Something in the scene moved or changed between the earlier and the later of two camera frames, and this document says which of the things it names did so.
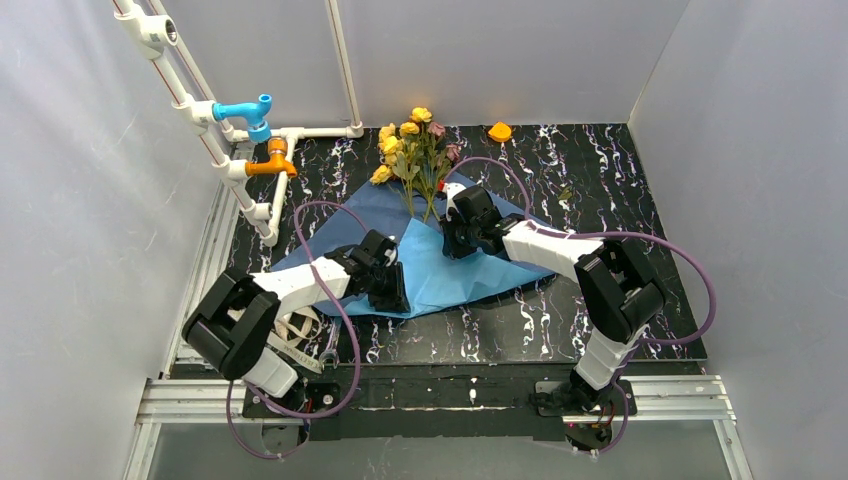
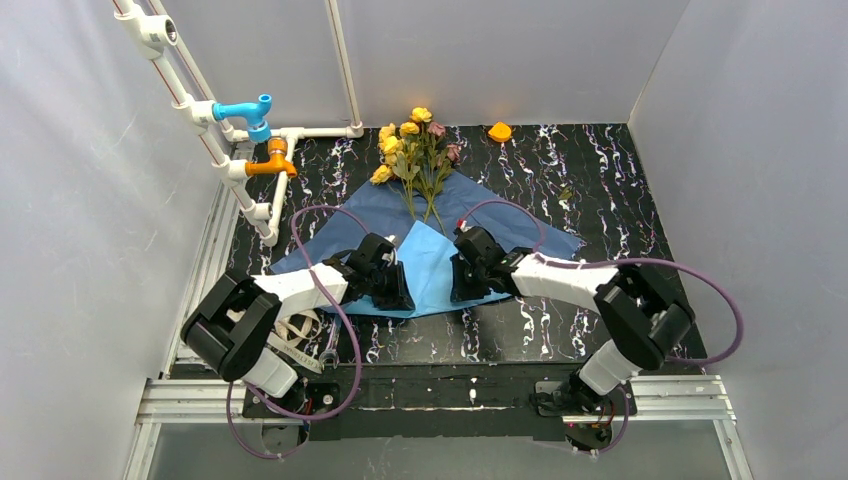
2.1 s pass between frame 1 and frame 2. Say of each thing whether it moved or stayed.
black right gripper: moved
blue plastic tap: stayed
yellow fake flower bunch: stayed
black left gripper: stayed
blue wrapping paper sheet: moved
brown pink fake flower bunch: stayed
